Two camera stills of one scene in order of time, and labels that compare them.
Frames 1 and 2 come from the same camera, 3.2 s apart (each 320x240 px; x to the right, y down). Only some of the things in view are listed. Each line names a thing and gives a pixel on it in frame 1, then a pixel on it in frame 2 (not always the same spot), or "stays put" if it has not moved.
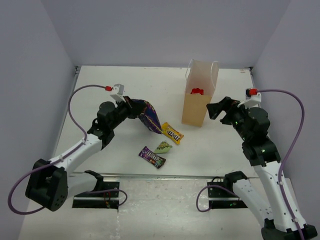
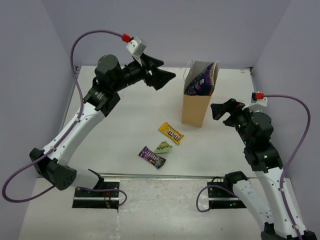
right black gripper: [214, 109] stays put
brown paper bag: [201, 79] stays put
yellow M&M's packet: [169, 131] stays put
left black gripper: [130, 110] -> [147, 72]
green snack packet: [163, 147] stays put
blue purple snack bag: [150, 117] -> [203, 83]
